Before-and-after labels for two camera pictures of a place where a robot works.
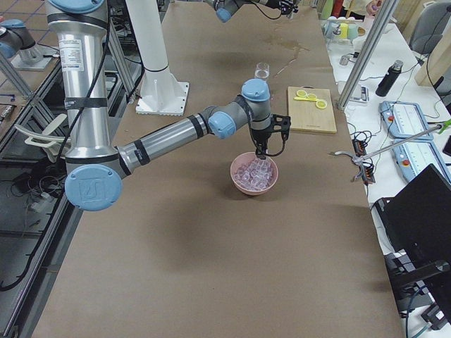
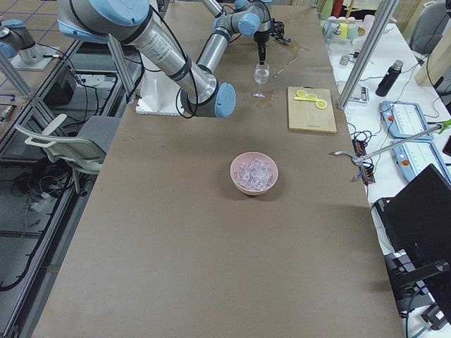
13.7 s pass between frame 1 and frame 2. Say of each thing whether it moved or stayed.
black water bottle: stayed
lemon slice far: stayed
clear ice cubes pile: stayed
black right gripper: moved
